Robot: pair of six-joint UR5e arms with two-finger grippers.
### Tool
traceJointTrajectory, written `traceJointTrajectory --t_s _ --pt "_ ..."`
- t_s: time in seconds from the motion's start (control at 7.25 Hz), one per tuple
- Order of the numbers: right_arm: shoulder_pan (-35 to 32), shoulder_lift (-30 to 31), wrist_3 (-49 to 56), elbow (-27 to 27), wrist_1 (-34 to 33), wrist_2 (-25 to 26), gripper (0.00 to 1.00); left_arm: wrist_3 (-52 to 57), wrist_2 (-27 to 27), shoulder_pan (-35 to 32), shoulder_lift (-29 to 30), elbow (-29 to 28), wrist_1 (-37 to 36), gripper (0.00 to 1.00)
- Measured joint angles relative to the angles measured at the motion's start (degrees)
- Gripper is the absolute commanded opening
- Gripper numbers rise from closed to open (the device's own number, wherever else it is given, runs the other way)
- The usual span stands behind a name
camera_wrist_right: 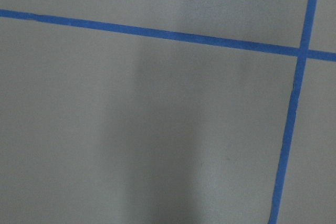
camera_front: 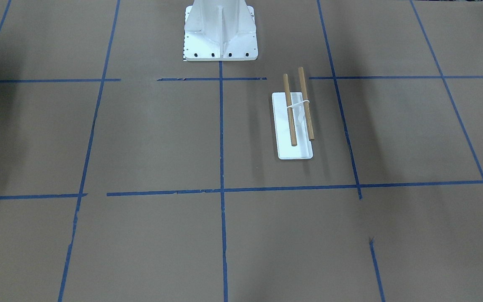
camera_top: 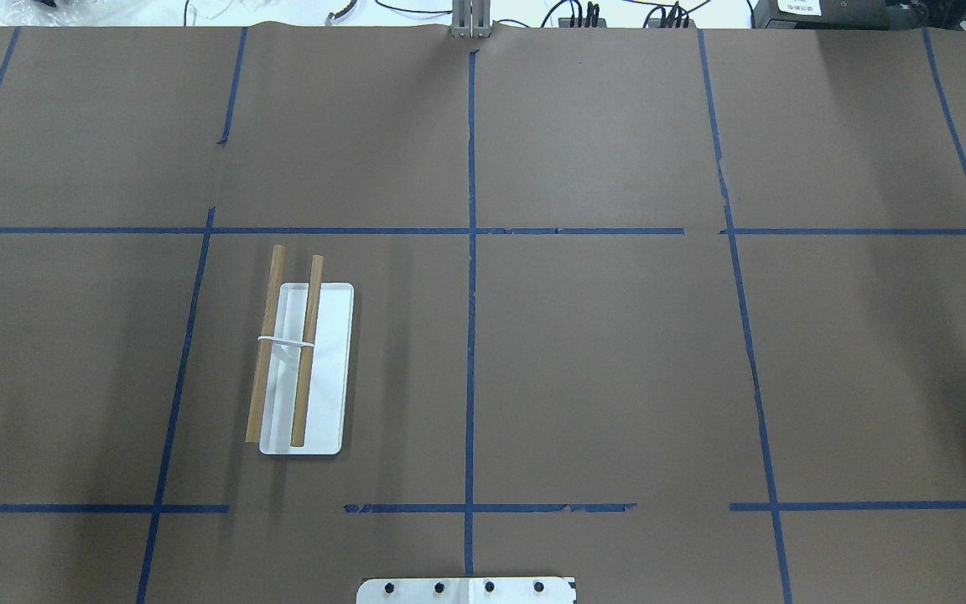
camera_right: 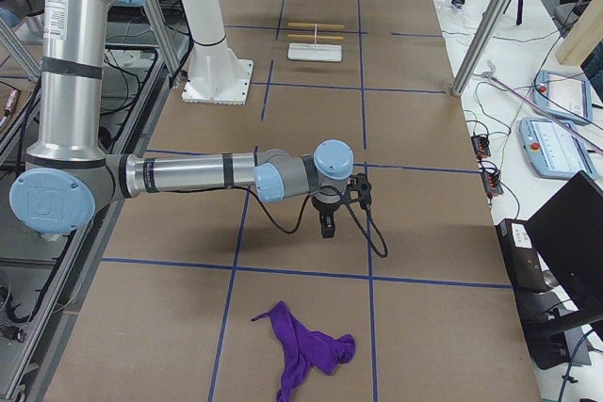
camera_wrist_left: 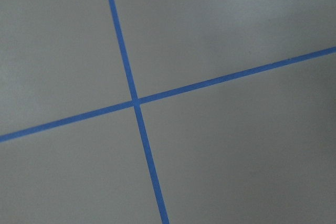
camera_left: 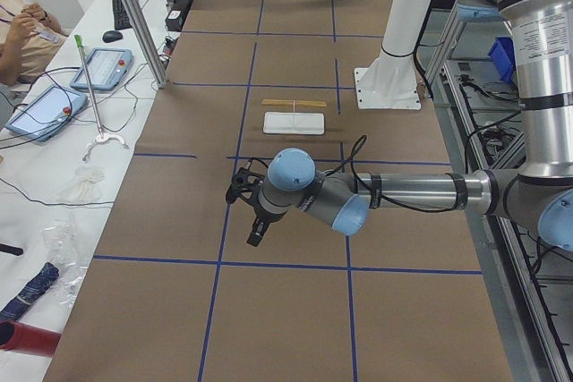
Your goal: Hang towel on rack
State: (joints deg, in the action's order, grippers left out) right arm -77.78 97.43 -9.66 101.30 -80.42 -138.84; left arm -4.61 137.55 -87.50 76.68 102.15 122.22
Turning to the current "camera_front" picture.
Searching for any white towel rack base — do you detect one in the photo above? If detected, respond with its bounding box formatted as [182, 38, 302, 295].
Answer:
[272, 92, 314, 160]

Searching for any wooden rack rod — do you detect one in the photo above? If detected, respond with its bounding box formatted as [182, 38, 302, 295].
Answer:
[298, 67, 316, 142]
[283, 74, 297, 146]

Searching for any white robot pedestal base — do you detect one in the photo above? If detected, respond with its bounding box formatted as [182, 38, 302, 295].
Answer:
[183, 0, 259, 62]

